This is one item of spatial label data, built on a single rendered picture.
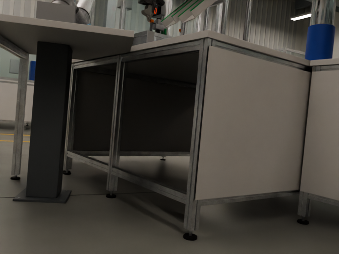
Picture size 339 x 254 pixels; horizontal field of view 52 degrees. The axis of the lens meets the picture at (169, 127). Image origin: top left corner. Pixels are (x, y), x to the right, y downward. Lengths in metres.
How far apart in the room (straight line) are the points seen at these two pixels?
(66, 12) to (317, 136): 1.46
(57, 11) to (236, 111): 1.08
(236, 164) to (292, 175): 0.45
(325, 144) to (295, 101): 0.26
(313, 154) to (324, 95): 0.31
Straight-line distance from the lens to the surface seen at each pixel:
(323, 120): 1.90
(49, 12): 2.01
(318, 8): 2.37
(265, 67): 1.69
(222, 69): 1.47
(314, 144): 1.92
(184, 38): 1.54
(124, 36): 1.56
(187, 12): 1.90
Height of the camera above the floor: 0.50
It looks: 2 degrees down
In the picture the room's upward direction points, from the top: 5 degrees clockwise
